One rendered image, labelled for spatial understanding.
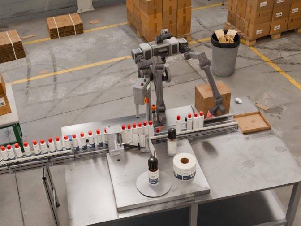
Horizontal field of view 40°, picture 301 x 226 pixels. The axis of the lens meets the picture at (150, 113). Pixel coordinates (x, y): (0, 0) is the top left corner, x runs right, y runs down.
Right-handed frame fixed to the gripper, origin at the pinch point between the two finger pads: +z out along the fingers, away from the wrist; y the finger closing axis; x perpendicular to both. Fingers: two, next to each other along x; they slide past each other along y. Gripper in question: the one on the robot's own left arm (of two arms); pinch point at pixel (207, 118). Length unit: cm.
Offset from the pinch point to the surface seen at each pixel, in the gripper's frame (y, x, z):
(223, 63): -211, 125, -7
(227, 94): -19.1, 14.2, -25.1
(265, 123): 5, 58, -26
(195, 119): 2.5, -12.5, 6.6
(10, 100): -119, -141, 144
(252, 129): 12.8, 42.4, -16.9
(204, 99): -17.2, -5.1, -8.6
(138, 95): -1, -77, 13
